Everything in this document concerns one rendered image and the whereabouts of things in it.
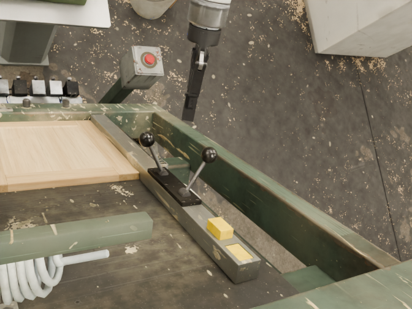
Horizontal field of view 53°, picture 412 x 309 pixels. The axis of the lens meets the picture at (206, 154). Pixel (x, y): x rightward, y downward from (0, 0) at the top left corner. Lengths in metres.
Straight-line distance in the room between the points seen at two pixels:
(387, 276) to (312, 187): 2.55
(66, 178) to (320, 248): 0.61
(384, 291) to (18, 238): 0.50
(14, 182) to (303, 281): 0.67
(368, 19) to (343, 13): 0.24
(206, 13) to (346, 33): 2.54
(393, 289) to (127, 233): 0.43
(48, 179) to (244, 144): 2.03
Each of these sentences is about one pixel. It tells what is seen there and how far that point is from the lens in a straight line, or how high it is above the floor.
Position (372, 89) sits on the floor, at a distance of 4.04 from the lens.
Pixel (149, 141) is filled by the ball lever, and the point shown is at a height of 1.45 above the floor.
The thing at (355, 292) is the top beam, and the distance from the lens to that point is 0.65.
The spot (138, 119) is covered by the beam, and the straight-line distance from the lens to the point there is 1.60.
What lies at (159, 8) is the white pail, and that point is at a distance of 2.76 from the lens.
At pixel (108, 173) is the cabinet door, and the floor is 1.29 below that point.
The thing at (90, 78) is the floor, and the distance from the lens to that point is 2.58.
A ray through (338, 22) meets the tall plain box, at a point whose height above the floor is 0.32.
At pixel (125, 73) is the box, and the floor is 0.83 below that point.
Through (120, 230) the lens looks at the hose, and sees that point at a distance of 0.38.
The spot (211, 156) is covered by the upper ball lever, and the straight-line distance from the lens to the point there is 0.91.
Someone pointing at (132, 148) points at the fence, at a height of 1.21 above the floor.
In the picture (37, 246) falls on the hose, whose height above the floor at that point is 1.96.
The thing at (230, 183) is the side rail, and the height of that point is 1.36.
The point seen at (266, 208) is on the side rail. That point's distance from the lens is 1.04.
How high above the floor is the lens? 2.33
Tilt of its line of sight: 58 degrees down
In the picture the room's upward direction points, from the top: 68 degrees clockwise
